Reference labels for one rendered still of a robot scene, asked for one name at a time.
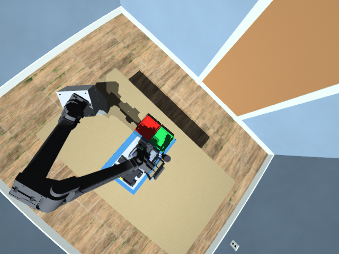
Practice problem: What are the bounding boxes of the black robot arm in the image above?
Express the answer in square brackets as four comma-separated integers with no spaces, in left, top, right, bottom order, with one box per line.
[9,93,155,213]

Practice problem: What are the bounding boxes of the green open-top bin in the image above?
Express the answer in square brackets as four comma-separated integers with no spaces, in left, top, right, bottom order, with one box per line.
[149,127,174,152]

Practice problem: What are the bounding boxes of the red bin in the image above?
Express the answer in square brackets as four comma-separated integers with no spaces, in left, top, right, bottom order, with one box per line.
[135,115,161,141]

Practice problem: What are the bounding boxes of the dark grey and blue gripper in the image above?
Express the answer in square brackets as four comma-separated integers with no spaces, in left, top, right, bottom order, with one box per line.
[132,148,150,160]

